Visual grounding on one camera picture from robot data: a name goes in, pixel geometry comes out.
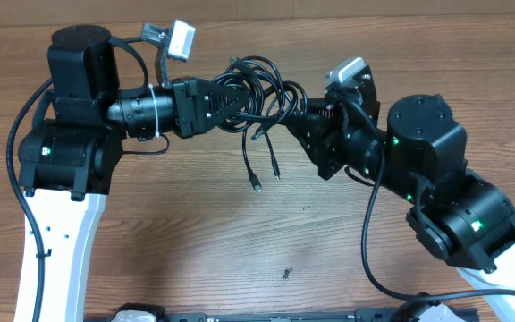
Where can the small black debris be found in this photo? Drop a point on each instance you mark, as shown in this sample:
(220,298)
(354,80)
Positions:
(287,272)

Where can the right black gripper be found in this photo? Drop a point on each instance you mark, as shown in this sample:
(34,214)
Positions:
(344,132)

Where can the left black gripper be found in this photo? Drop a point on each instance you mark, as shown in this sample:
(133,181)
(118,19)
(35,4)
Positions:
(189,119)

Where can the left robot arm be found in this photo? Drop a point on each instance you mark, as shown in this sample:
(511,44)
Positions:
(81,118)

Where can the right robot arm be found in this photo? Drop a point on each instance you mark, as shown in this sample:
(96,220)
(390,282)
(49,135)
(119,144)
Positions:
(457,215)

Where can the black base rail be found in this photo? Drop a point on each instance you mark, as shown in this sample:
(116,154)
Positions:
(409,311)

